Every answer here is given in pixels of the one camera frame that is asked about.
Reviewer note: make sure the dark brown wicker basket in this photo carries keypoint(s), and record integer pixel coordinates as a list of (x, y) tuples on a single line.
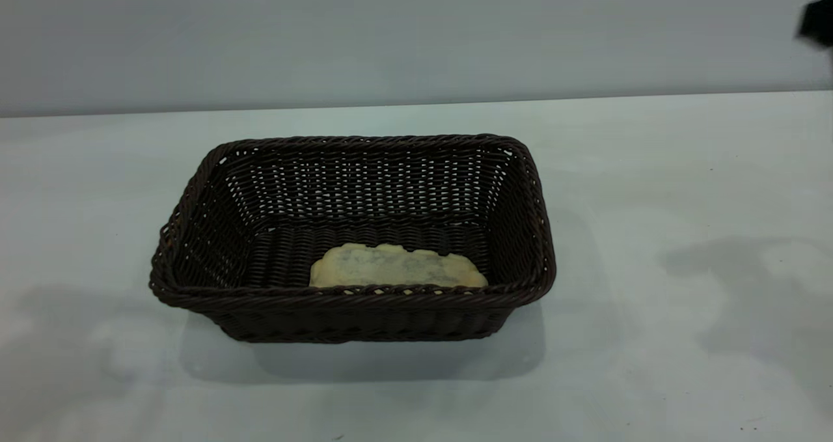
[(364, 312)]

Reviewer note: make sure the ridged golden bread roll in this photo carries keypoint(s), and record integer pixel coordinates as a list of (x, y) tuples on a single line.
[(397, 267)]

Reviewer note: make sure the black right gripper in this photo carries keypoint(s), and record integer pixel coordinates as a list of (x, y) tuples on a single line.
[(819, 22)]

